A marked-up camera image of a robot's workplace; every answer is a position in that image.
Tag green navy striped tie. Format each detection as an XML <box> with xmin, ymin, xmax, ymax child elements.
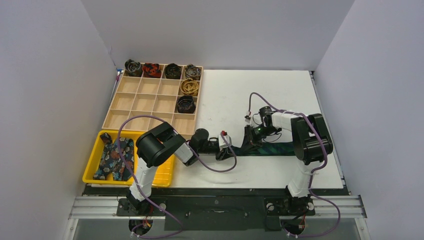
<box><xmin>232</xmin><ymin>142</ymin><xmax>295</xmax><ymax>157</ymax></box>

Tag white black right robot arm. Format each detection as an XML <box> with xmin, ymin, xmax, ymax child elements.
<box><xmin>237</xmin><ymin>106</ymin><xmax>333</xmax><ymax>215</ymax></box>

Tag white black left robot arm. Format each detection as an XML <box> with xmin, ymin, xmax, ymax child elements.
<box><xmin>126</xmin><ymin>122</ymin><xmax>235</xmax><ymax>215</ymax></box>

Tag rolled navy floral tie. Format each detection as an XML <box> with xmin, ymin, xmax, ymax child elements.
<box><xmin>176</xmin><ymin>95</ymin><xmax>196</xmax><ymax>114</ymax></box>

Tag yellow plastic tray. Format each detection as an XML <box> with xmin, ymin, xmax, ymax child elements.
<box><xmin>82</xmin><ymin>130</ymin><xmax>176</xmax><ymax>188</ymax></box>

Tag rolled yellow beetle tie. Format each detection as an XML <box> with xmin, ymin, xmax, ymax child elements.
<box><xmin>179</xmin><ymin>78</ymin><xmax>200</xmax><ymax>97</ymax></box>

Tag rolled grey patterned tie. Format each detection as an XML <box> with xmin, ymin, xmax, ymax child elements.
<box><xmin>184</xmin><ymin>64</ymin><xmax>202</xmax><ymax>81</ymax></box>

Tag wooden compartment organizer box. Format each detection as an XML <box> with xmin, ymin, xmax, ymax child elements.
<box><xmin>102</xmin><ymin>63</ymin><xmax>204</xmax><ymax>138</ymax></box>

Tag rolled black gold tie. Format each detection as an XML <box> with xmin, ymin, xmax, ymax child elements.
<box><xmin>164</xmin><ymin>63</ymin><xmax>182</xmax><ymax>80</ymax></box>

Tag rolled red black tie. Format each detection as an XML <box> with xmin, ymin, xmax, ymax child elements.
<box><xmin>142</xmin><ymin>63</ymin><xmax>162</xmax><ymax>78</ymax></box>

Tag floral dark tie in tray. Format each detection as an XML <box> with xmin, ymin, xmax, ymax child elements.
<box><xmin>93</xmin><ymin>132</ymin><xmax>135</xmax><ymax>182</ymax></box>

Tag rolled black grey tie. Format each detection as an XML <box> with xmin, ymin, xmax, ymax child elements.
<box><xmin>124</xmin><ymin>59</ymin><xmax>143</xmax><ymax>78</ymax></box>

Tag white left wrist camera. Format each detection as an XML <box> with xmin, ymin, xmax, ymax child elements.
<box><xmin>217</xmin><ymin>130</ymin><xmax>232</xmax><ymax>150</ymax></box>

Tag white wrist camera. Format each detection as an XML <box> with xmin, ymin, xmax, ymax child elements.
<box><xmin>250</xmin><ymin>114</ymin><xmax>262</xmax><ymax>128</ymax></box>
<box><xmin>217</xmin><ymin>130</ymin><xmax>232</xmax><ymax>150</ymax></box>

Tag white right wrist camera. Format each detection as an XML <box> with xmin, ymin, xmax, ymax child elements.
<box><xmin>250</xmin><ymin>114</ymin><xmax>262</xmax><ymax>128</ymax></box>

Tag aluminium black mounting rail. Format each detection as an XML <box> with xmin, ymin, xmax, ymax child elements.
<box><xmin>63</xmin><ymin>188</ymin><xmax>371</xmax><ymax>240</ymax></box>

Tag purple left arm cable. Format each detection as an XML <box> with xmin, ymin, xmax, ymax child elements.
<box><xmin>116</xmin><ymin>114</ymin><xmax>238</xmax><ymax>239</ymax></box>

